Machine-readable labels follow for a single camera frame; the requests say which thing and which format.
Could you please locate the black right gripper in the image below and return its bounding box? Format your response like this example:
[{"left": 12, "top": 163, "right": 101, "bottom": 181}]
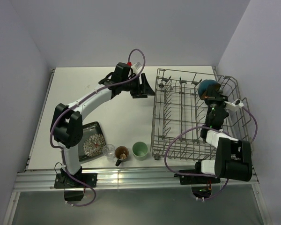
[{"left": 204, "top": 85, "right": 229, "bottom": 125}]

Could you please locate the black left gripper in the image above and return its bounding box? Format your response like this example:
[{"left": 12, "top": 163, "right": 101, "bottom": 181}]
[{"left": 121, "top": 74, "right": 155, "bottom": 99}]

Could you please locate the blue bowl with tan interior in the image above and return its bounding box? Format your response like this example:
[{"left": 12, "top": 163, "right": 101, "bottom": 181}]
[{"left": 198, "top": 79, "right": 221, "bottom": 100}]

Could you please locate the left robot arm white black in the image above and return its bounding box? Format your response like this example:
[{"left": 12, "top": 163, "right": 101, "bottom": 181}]
[{"left": 49, "top": 62, "right": 155, "bottom": 187}]

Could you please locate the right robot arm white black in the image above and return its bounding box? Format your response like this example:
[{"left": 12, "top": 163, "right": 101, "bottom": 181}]
[{"left": 193, "top": 80, "right": 252, "bottom": 183}]

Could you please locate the light green cup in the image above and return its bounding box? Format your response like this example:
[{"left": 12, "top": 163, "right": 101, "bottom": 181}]
[{"left": 132, "top": 142, "right": 148, "bottom": 161}]

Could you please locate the dark brown mug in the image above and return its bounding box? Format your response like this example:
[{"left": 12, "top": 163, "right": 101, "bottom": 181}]
[{"left": 114, "top": 146, "right": 129, "bottom": 166}]

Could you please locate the clear drinking glass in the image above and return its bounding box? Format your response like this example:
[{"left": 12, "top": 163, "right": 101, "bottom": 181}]
[{"left": 102, "top": 144, "right": 115, "bottom": 161}]

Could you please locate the black square floral plate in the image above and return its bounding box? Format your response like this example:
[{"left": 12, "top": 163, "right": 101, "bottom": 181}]
[{"left": 78, "top": 121, "right": 106, "bottom": 162}]

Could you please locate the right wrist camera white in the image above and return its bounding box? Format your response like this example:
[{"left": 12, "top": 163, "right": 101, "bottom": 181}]
[{"left": 224, "top": 99, "right": 244, "bottom": 112}]

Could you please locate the grey wire dish rack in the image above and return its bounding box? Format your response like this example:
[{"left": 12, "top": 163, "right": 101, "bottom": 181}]
[{"left": 150, "top": 68, "right": 248, "bottom": 161}]

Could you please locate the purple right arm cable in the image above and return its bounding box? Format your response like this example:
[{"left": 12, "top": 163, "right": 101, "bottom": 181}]
[{"left": 163, "top": 103, "right": 259, "bottom": 201}]

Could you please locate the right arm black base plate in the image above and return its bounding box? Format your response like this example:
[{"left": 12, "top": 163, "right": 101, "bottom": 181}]
[{"left": 174, "top": 174, "right": 221, "bottom": 200}]

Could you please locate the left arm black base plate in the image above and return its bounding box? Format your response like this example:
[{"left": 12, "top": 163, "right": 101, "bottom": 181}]
[{"left": 54, "top": 172, "right": 98, "bottom": 202}]

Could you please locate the aluminium rail frame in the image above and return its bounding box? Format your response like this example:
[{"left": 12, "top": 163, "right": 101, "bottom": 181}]
[{"left": 3, "top": 67, "right": 272, "bottom": 225}]

